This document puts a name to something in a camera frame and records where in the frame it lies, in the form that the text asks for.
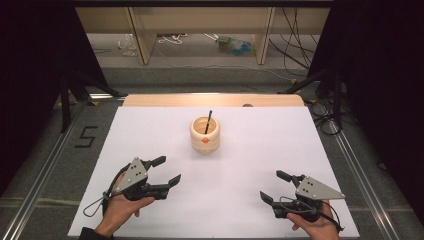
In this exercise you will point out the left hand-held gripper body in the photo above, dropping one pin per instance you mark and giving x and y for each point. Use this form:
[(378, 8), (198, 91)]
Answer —
[(133, 175)]

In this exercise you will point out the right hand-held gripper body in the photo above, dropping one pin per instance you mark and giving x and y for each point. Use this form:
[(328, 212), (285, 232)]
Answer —
[(315, 190)]

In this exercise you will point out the cream ribbed pen holder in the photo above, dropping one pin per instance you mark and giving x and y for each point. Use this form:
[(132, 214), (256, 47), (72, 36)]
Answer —
[(205, 143)]

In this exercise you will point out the black pencil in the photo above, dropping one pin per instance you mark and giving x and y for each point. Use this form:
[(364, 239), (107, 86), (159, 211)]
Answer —
[(208, 121)]

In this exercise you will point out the person's left hand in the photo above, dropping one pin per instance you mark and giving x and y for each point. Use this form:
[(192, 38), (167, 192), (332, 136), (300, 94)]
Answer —
[(120, 211)]

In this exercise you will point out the person's right hand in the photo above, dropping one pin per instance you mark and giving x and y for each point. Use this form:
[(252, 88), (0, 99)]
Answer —
[(320, 230)]

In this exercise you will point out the white table cover sheet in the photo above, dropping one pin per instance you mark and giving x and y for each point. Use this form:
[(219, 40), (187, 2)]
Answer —
[(233, 186)]

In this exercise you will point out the dark round table grommet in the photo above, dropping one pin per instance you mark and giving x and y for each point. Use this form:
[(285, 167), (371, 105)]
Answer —
[(247, 105)]

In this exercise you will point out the black metal stand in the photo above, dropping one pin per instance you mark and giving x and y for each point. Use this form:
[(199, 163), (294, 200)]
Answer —
[(65, 110), (337, 100)]

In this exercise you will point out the clear plastic bag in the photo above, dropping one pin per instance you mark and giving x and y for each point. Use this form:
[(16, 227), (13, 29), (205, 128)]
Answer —
[(127, 45)]

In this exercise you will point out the beige wooden shelf unit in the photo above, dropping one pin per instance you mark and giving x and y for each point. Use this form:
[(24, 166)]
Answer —
[(141, 40)]

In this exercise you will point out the black curtain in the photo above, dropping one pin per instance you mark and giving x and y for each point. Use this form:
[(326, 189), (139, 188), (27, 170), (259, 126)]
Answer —
[(383, 83), (33, 83)]

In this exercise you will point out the colourful plastic bag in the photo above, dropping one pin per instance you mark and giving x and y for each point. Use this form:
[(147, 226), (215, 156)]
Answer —
[(235, 46)]

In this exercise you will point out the aluminium floor rail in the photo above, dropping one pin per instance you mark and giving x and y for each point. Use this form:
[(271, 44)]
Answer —
[(43, 180), (363, 180)]

